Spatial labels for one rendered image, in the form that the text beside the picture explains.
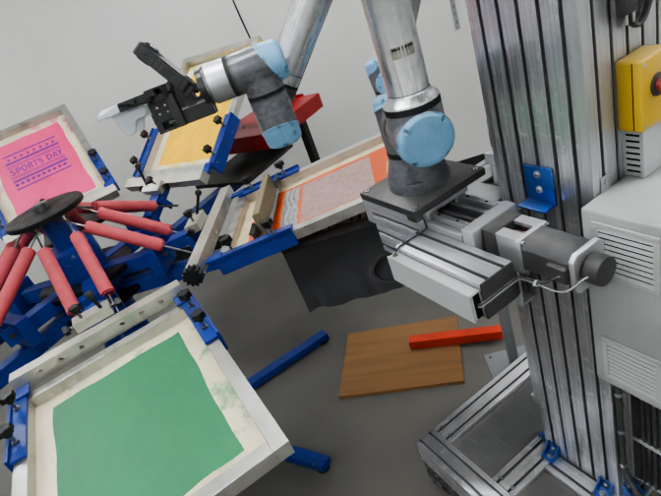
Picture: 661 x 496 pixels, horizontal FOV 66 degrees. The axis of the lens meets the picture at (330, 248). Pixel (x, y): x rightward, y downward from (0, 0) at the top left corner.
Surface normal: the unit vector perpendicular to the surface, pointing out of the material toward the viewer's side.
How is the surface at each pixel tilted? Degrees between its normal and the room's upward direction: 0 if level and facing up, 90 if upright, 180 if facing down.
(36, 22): 90
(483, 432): 0
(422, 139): 98
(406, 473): 0
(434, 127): 98
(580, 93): 90
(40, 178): 32
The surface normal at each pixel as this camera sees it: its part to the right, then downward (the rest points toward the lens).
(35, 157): -0.01, -0.54
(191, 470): -0.32, -0.82
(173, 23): 0.01, 0.50
